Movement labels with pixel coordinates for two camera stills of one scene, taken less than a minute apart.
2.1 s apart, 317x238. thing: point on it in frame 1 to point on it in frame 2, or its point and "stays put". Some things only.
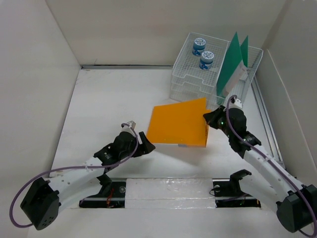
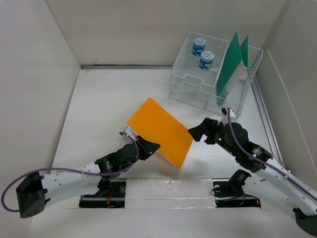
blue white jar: [199, 46] stays put
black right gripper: [211, 117] to [207, 126]
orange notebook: [180, 123] to [150, 121]
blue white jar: [206, 60] stays put
